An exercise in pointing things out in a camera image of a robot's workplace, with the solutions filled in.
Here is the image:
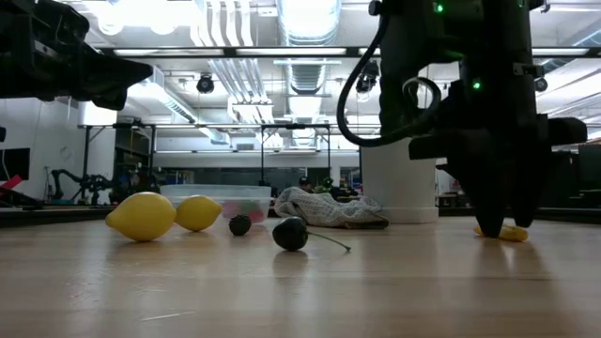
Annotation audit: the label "black partition panels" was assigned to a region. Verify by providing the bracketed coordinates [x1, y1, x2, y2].
[547, 143, 601, 210]

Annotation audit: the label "yellow lemon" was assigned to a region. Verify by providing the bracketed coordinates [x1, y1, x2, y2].
[104, 191, 177, 243]
[174, 194, 223, 233]

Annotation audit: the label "red strawberry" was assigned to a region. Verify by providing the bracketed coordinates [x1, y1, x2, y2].
[246, 202, 270, 223]

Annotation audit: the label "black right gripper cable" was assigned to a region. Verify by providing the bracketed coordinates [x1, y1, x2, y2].
[336, 13, 443, 147]

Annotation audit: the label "grey crumpled cloth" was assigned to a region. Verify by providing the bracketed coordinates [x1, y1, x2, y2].
[273, 186, 390, 230]

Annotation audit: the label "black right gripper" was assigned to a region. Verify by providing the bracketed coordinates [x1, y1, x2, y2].
[408, 77, 588, 238]

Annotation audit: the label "pink flat item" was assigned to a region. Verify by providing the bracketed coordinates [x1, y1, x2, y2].
[0, 174, 23, 192]

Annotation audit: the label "clear plastic tupperware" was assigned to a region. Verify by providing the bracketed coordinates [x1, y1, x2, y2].
[159, 184, 272, 222]

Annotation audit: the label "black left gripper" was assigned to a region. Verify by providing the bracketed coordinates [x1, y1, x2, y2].
[21, 0, 154, 112]

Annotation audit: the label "black background frame stand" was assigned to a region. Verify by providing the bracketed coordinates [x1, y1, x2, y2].
[260, 123, 332, 187]

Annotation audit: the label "small yellow pepper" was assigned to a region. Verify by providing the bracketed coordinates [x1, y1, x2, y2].
[472, 223, 531, 243]

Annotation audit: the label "black monitor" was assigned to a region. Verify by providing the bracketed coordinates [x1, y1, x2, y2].
[0, 147, 31, 182]

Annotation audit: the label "dark blackberry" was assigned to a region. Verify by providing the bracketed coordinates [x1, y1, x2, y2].
[228, 214, 253, 237]

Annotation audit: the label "dark shelf rack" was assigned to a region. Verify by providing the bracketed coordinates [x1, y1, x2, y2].
[112, 125, 157, 198]

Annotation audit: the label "white plant pot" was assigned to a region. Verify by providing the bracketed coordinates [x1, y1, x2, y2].
[360, 135, 440, 224]

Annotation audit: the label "dark cherry with stem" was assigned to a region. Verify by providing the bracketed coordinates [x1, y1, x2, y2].
[271, 216, 352, 253]

